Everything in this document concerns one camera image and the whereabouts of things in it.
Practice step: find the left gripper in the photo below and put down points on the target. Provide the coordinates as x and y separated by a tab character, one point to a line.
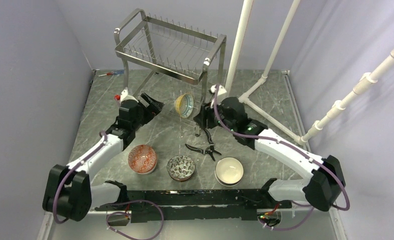
150	114

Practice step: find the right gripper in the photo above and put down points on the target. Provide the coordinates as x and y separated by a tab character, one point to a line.
205	113

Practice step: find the yellow teal patterned bowl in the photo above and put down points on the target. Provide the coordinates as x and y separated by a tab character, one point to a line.
184	105

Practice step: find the brown floral bowl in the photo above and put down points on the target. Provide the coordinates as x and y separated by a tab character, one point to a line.
180	168

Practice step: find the steel dish rack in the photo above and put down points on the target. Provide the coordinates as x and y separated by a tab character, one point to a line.
170	48

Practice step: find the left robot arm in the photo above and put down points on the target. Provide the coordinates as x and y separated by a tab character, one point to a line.
69	194

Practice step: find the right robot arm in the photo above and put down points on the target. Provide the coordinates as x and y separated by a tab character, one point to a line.
322	177

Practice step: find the red patterned bowl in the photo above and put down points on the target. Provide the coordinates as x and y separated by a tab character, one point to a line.
142	159

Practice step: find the red blue screwdriver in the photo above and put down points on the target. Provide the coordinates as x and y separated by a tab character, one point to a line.
112	73

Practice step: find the white bowl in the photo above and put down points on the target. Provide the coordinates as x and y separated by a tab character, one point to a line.
229	171

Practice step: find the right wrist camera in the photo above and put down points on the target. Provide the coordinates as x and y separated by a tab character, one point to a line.
218	90

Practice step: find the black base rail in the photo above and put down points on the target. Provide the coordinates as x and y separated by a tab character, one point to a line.
212	204

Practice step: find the white pipe frame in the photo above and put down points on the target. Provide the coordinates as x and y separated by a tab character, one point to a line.
339	56

